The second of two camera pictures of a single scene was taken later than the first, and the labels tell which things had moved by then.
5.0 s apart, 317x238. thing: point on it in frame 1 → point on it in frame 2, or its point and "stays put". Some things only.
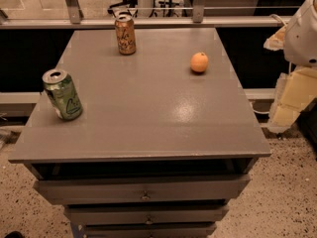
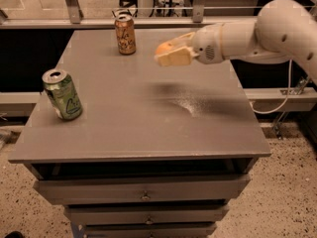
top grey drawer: [141, 189] stays put
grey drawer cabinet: [165, 140] stays put
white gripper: [301, 40] → [207, 45]
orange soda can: [125, 31] stays put
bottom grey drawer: [182, 230] stays put
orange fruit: [199, 61] → [166, 46]
